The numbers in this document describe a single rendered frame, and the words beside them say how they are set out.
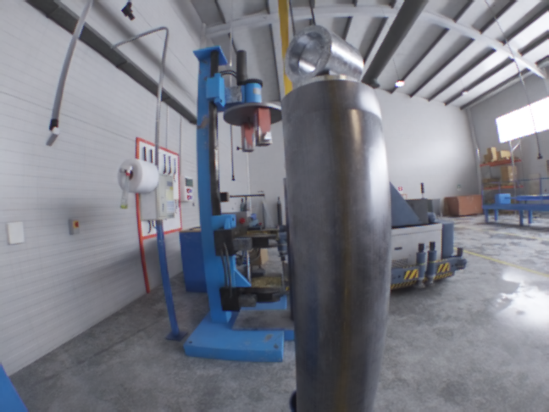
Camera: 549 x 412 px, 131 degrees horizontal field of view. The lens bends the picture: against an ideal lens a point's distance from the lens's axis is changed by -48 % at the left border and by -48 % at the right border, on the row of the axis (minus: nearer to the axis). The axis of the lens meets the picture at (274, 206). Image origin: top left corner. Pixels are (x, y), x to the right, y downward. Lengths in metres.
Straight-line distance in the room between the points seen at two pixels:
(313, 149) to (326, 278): 0.22
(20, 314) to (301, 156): 2.51
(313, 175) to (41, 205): 2.50
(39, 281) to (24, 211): 0.65
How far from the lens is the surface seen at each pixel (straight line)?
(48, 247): 2.68
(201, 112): 2.39
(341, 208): 0.40
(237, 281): 1.96
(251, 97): 2.30
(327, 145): 0.41
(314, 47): 0.63
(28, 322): 2.62
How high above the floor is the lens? 1.25
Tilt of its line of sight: 1 degrees down
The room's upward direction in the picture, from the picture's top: 4 degrees counter-clockwise
